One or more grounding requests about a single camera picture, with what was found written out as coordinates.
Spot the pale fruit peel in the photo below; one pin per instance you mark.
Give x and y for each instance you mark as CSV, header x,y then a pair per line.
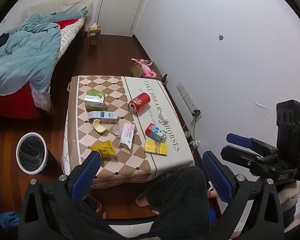
x,y
98,127

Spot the blue cloth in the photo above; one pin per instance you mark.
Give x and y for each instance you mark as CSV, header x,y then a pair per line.
x,y
10,220

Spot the green and white box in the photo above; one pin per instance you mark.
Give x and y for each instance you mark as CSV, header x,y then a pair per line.
x,y
95,101

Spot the fluffy slipper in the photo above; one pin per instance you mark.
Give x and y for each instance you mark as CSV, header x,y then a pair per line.
x,y
96,205
142,201

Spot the dark bottle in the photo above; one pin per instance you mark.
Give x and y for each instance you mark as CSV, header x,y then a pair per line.
x,y
164,78

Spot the pink plush toy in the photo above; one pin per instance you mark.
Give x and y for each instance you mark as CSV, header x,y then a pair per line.
x,y
147,68

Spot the pink checkered bed sheet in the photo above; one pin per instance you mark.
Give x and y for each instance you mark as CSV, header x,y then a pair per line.
x,y
70,31

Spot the black charger plug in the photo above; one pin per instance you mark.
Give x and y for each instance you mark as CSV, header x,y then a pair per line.
x,y
196,113

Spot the white door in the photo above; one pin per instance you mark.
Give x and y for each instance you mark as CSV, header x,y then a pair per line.
x,y
125,7

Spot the yellow snack wrapper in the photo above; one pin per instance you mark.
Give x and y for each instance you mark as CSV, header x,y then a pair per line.
x,y
106,148

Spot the red bed sheet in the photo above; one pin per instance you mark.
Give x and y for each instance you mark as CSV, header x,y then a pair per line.
x,y
12,105

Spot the white and pink box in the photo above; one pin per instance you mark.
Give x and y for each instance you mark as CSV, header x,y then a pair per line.
x,y
127,135

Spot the tissue box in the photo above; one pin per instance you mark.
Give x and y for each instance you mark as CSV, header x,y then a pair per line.
x,y
94,30

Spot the light blue duvet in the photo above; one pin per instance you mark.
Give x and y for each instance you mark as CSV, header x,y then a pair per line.
x,y
27,55

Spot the checkered tablecloth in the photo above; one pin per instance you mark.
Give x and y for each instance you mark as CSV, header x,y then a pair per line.
x,y
132,160

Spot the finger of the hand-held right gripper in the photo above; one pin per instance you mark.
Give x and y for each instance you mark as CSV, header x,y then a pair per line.
x,y
240,140
237,158

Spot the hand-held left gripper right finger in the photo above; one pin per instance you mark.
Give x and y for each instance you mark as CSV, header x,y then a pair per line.
x,y
216,175

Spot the yellow flat packet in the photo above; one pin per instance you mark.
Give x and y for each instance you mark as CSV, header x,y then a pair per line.
x,y
155,148

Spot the clear plastic cup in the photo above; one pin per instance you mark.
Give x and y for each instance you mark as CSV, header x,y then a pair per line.
x,y
118,131

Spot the beige pillow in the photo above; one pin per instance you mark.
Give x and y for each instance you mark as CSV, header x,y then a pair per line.
x,y
65,2

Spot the white round waste bin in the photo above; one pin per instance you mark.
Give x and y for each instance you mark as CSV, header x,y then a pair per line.
x,y
31,152

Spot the red and blue carton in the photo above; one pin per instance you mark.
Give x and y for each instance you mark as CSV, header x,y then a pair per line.
x,y
156,133

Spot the red drink can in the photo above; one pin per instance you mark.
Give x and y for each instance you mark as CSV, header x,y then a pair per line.
x,y
141,102

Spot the open cardboard box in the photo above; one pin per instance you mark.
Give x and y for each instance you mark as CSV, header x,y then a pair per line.
x,y
137,70

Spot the wooden bed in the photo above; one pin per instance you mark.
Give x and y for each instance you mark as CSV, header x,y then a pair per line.
x,y
55,75

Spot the white and blue long box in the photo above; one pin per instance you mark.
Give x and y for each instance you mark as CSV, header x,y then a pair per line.
x,y
102,116

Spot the white power strip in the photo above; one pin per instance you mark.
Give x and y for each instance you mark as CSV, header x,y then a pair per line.
x,y
186,96

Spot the person's right forearm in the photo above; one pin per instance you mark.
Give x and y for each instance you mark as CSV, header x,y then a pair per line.
x,y
288,196

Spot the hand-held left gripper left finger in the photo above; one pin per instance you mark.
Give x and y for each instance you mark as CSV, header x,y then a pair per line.
x,y
86,177

